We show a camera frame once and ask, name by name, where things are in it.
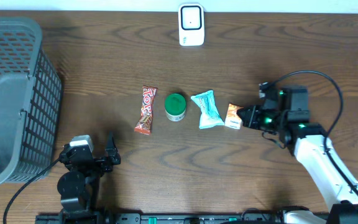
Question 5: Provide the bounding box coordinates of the orange snack packet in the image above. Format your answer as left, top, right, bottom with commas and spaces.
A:
224, 103, 243, 129

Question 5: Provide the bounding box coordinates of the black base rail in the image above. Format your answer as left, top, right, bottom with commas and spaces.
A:
34, 210, 326, 224

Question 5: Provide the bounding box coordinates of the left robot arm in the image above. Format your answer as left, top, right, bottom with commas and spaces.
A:
57, 133, 121, 223

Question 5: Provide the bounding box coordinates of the light teal snack packet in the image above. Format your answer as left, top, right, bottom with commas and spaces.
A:
191, 90, 224, 129

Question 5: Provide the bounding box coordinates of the black camera cable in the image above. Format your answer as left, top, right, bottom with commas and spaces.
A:
3, 157, 62, 224
267, 70, 358, 215

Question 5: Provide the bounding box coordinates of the green lid jar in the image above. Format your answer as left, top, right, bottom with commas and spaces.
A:
165, 93, 186, 122

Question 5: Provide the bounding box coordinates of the white barcode scanner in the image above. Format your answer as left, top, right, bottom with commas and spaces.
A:
178, 3, 205, 47

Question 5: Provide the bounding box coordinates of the grey plastic mesh basket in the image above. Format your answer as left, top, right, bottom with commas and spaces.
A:
0, 17, 63, 185

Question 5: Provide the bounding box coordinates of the red Top chocolate bar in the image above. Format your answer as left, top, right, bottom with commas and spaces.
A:
134, 86, 158, 135

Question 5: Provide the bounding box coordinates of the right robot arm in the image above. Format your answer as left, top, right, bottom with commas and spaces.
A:
237, 84, 358, 223

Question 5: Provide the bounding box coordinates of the black right camera cable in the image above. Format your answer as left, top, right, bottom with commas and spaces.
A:
267, 70, 358, 215

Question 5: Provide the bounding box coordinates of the black left camera cable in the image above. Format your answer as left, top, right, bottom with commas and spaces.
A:
3, 157, 62, 224

